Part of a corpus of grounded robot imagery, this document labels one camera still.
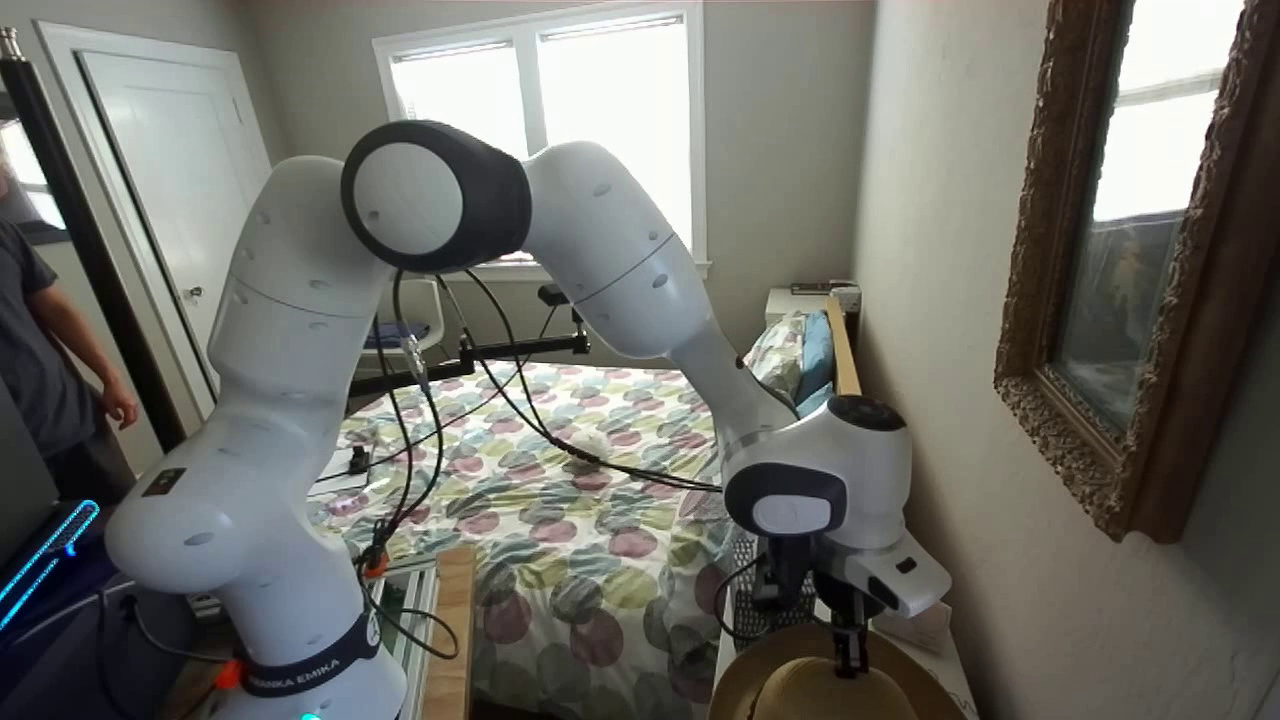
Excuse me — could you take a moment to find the white panel door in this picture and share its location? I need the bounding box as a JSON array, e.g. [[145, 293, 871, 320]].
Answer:
[[31, 17, 281, 431]]

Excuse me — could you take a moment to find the ornate gold picture frame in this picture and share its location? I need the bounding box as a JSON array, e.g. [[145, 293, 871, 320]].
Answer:
[[994, 0, 1280, 546]]

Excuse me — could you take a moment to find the person hand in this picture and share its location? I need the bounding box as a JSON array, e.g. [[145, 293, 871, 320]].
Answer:
[[101, 377, 145, 431]]

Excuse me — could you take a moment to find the bare person forearm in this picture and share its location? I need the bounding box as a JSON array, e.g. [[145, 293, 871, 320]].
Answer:
[[24, 277, 134, 403]]

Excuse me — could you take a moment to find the white chair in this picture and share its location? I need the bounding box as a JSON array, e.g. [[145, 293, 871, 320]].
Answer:
[[356, 272, 451, 361]]

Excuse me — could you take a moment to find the white framed window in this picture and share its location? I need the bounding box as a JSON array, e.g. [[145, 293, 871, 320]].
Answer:
[[368, 4, 708, 272]]

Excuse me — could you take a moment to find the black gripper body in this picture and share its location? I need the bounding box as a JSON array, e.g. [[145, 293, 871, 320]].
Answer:
[[812, 562, 885, 630]]

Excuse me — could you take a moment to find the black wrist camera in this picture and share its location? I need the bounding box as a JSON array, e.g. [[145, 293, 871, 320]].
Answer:
[[751, 530, 819, 638]]

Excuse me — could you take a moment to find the black boom bar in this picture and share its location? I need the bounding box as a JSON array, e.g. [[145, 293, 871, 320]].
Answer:
[[345, 328, 592, 398]]

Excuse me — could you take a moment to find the light wooden table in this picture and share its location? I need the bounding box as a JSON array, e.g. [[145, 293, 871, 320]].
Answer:
[[421, 545, 481, 720]]

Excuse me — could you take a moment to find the grey flat device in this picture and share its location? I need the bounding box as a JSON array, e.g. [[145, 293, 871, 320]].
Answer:
[[378, 562, 443, 720]]

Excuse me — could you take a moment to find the light wooden headboard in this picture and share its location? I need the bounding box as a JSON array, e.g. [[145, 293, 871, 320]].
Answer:
[[819, 287, 871, 403]]

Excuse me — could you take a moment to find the small blue pillow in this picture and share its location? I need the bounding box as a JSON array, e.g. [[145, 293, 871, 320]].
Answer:
[[796, 307, 843, 413]]

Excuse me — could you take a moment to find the person in grey shirt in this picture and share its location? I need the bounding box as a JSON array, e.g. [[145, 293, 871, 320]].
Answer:
[[0, 215, 138, 514]]

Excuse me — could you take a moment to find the black cable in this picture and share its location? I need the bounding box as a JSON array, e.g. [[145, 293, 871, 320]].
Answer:
[[347, 264, 466, 662], [458, 264, 731, 500]]

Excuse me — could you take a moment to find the floral pillow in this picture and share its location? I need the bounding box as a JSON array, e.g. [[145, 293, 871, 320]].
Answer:
[[742, 307, 812, 407]]

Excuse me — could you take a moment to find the white nightstand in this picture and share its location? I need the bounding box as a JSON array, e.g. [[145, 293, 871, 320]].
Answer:
[[712, 594, 983, 720]]

